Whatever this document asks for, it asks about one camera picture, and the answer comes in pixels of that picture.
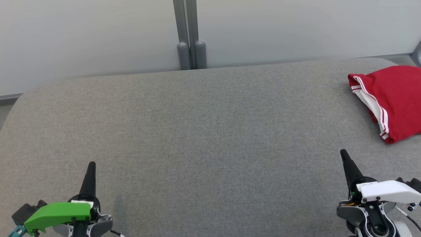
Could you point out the grey metal partition post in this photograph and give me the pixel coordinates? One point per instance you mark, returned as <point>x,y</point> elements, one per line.
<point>199,39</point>
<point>182,39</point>

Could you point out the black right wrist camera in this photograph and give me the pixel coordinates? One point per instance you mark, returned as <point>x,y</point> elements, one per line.
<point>411,184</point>

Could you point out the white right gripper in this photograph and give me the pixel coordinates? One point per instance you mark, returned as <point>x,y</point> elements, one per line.
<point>388,192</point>

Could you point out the teal left camera connector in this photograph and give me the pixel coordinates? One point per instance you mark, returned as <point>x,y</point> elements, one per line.
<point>16,232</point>

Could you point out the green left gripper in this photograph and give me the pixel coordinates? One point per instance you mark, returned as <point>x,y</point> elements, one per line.
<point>56,214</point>

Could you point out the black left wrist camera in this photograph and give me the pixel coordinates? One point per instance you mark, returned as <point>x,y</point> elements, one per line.
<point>26,212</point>

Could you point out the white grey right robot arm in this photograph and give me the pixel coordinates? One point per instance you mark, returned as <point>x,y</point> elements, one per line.
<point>355,217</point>

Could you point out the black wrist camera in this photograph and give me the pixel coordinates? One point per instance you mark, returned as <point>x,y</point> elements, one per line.
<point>26,212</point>
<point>411,184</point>

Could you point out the red jersey with white sleeves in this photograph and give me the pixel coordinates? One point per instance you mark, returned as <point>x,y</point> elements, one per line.
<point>394,95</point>

